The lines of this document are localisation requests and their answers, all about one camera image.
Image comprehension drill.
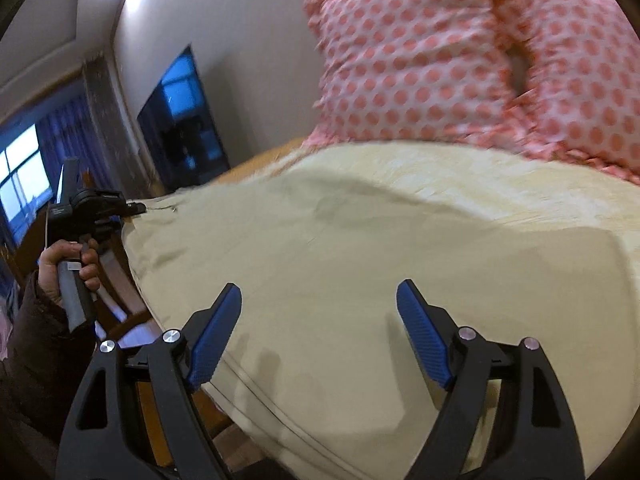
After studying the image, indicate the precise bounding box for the pink polka dot pillow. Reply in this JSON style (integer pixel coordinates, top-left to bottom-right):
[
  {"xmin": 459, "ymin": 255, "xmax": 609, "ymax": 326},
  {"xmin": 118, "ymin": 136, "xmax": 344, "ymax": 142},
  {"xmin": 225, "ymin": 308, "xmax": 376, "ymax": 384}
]
[
  {"xmin": 302, "ymin": 0, "xmax": 521, "ymax": 150},
  {"xmin": 492, "ymin": 0, "xmax": 640, "ymax": 186}
]

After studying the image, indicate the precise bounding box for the person's left hand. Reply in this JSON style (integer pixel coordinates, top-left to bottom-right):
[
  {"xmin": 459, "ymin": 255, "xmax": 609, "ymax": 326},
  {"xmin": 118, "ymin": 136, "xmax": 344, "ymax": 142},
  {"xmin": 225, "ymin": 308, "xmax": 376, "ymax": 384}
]
[{"xmin": 38, "ymin": 238, "xmax": 101, "ymax": 307}]

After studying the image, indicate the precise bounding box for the cream bed blanket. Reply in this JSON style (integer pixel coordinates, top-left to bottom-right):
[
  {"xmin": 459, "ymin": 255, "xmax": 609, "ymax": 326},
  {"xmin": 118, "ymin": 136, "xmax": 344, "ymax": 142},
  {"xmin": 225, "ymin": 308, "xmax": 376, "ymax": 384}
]
[{"xmin": 245, "ymin": 140, "xmax": 640, "ymax": 241}]

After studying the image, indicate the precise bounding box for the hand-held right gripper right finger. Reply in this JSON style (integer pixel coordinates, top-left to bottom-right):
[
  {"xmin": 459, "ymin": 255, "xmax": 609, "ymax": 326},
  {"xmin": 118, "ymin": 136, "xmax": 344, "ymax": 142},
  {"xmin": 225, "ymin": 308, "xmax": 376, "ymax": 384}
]
[{"xmin": 396, "ymin": 279, "xmax": 586, "ymax": 480}]

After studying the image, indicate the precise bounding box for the beige bed sheet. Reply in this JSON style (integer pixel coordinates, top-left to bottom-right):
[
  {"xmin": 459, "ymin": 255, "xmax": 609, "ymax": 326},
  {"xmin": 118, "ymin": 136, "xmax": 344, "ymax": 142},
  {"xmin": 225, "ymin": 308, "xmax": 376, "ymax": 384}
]
[{"xmin": 121, "ymin": 164, "xmax": 640, "ymax": 480}]

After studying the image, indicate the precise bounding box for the wall-mounted television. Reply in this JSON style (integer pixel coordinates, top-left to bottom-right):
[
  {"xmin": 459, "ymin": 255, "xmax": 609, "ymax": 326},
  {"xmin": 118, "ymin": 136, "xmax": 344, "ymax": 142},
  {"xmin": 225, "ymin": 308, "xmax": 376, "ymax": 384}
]
[{"xmin": 136, "ymin": 44, "xmax": 232, "ymax": 196}]

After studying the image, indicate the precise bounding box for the blue curtain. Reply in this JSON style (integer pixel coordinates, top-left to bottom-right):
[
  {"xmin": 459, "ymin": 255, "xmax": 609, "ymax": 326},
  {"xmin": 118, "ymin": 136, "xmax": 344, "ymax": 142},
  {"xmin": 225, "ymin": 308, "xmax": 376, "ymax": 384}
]
[{"xmin": 0, "ymin": 92, "xmax": 113, "ymax": 251}]

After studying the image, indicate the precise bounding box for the person's left forearm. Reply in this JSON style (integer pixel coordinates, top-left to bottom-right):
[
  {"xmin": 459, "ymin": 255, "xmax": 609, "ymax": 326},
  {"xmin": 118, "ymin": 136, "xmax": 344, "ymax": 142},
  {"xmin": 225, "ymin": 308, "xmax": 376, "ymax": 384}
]
[{"xmin": 0, "ymin": 272, "xmax": 98, "ymax": 453}]

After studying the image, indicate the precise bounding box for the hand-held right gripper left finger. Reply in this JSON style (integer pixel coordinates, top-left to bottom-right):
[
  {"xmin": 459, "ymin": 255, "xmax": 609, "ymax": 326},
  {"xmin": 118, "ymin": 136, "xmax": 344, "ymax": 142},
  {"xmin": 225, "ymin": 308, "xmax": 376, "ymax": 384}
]
[{"xmin": 56, "ymin": 282, "xmax": 243, "ymax": 480}]

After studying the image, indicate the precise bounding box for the window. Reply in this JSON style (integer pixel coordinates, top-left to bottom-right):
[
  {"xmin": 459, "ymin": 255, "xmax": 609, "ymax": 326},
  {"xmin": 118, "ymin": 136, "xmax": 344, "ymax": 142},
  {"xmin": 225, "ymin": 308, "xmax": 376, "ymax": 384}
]
[{"xmin": 0, "ymin": 122, "xmax": 55, "ymax": 228}]

